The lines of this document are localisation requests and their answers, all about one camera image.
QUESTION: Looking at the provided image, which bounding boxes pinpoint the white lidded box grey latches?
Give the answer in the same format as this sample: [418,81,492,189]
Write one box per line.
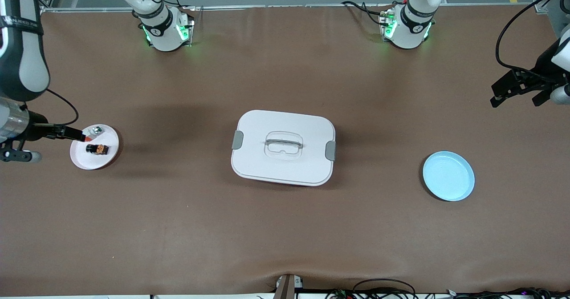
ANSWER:
[231,109,337,187]

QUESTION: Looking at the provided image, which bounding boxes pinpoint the pink round plate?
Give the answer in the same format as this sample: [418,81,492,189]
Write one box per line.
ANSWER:
[70,124,120,170]

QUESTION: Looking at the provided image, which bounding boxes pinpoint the light blue round plate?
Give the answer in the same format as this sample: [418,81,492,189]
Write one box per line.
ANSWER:
[422,151,476,202]

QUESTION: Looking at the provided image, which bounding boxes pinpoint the brown table mat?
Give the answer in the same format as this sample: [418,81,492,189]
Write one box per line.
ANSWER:
[0,4,570,296]

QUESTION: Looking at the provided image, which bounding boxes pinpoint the silver table edge strip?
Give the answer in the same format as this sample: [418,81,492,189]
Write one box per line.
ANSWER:
[42,4,537,13]

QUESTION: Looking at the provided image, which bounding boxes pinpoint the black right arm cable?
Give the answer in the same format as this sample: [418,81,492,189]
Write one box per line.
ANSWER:
[47,89,79,127]

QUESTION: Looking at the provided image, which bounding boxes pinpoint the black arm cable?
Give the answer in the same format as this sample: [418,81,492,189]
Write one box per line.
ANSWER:
[47,89,79,127]
[495,0,570,75]

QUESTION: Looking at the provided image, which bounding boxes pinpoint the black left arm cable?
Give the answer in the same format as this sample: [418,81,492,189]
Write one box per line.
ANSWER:
[495,0,570,75]

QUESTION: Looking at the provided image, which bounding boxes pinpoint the black left base cables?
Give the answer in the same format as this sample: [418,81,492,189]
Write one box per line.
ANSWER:
[341,0,395,26]

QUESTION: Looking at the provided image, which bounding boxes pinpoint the brown metal camera bracket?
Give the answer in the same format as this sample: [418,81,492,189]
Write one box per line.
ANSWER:
[274,274,304,299]

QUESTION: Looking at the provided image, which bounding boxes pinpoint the black cable bundle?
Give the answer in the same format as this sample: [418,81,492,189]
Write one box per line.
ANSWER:
[325,279,570,299]

